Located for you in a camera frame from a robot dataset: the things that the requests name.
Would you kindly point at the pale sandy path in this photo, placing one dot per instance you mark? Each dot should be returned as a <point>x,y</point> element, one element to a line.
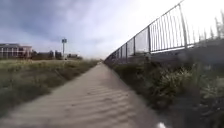
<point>90,100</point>

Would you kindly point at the metal bar fence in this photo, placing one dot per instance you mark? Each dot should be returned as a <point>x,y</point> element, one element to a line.
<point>160,36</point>

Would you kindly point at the weedy verge with bushes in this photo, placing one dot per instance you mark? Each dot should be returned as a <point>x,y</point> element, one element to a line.
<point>173,86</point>

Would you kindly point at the robot's own part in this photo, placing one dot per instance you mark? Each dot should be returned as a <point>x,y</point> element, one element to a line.
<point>161,125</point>

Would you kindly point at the grass field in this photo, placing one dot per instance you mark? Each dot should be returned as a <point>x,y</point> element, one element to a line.
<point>30,76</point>

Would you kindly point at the multi-storey building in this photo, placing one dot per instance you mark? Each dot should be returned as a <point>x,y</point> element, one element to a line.
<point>14,51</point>

